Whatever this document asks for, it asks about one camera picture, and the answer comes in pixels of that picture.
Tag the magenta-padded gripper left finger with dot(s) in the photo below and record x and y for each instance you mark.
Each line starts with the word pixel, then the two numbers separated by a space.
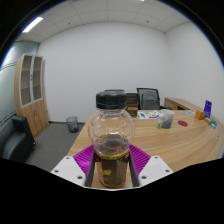
pixel 71 168

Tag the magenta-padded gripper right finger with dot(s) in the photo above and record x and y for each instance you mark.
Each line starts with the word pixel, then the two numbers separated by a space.
pixel 150 168

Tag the clear black-capped drink bottle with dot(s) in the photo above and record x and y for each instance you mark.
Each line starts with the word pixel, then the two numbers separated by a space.
pixel 110 133

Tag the grey waste bin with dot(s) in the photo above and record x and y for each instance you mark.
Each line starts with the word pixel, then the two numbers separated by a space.
pixel 72 124

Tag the grey mug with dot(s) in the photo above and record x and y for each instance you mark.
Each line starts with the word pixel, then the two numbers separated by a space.
pixel 165 119

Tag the printed white leaflet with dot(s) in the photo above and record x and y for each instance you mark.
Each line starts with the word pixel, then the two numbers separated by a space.
pixel 146 115

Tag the black leather sofa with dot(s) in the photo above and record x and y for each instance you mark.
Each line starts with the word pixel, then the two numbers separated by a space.
pixel 15 140

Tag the round white printed mat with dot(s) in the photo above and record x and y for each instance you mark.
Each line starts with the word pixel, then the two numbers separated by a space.
pixel 189 113

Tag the black mesh office chair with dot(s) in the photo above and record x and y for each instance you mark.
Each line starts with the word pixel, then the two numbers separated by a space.
pixel 149 98

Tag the wooden side desk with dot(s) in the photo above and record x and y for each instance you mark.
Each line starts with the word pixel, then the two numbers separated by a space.
pixel 176 103

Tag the orange box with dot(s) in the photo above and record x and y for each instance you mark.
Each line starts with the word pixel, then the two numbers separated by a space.
pixel 199 115

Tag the small white round object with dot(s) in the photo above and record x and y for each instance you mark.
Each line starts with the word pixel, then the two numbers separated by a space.
pixel 217 137

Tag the small blue box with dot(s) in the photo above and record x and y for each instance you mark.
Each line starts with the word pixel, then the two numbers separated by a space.
pixel 213 125

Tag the green box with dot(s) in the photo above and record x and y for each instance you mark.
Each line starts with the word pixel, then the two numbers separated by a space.
pixel 214 121

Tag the wooden shelf unit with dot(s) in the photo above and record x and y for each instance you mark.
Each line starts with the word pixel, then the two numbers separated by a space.
pixel 31 96

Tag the purple standing sign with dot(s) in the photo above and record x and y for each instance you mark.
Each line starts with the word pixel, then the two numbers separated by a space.
pixel 208 109

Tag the long ceiling light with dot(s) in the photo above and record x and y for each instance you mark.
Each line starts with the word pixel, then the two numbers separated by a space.
pixel 32 24

